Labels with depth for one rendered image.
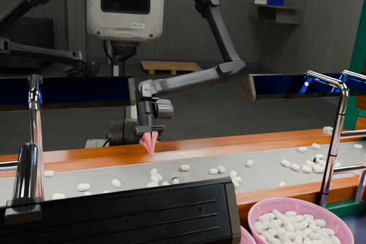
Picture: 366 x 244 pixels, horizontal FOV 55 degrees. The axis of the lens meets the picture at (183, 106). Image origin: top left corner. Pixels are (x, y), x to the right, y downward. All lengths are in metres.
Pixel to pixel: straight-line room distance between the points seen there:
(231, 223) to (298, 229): 0.65
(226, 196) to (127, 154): 0.88
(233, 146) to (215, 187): 1.01
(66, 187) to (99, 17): 0.74
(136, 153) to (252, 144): 0.48
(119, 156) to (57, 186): 0.25
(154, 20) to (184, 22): 5.34
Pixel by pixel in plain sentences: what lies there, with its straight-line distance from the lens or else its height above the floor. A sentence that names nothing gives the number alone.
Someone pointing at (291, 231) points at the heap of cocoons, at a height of 0.74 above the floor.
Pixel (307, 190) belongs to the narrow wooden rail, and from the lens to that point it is 1.22.
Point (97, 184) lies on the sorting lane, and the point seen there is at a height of 0.74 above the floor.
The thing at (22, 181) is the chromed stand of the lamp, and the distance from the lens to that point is 0.43.
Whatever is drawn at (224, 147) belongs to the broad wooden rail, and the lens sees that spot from 1.42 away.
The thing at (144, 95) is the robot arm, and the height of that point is 0.98.
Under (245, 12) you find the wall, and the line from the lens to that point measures 7.19.
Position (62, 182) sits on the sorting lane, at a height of 0.74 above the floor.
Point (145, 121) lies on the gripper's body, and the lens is 1.22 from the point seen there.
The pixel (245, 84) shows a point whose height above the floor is 1.08.
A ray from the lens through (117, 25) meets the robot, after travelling 1.57.
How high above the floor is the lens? 1.33
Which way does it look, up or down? 18 degrees down
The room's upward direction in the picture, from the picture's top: 4 degrees clockwise
